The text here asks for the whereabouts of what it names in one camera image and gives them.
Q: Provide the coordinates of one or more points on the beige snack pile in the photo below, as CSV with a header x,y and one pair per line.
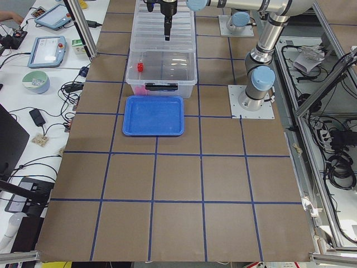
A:
x,y
40,139

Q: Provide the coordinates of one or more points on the green white carton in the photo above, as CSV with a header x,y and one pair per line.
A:
x,y
78,47

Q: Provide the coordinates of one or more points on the black power adapter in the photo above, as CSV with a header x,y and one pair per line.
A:
x,y
37,117

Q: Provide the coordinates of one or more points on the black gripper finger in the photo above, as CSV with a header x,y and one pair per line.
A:
x,y
169,25
166,28

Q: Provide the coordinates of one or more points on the blue plastic tray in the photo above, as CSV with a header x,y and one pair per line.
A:
x,y
154,116

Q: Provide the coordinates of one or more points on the green blue bowl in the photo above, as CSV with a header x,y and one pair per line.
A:
x,y
36,82

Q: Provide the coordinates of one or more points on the black box latch handle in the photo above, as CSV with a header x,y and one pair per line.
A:
x,y
159,87

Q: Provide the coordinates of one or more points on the clear plastic storage box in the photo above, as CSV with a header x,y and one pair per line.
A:
x,y
165,62

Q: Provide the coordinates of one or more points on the red block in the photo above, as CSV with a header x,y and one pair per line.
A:
x,y
140,67

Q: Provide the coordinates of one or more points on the blue teach pendant near box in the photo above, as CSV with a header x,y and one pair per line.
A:
x,y
47,52

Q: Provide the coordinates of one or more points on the aluminium frame post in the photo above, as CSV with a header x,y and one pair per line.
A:
x,y
82,27

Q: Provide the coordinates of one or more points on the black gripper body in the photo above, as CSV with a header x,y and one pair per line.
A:
x,y
168,8

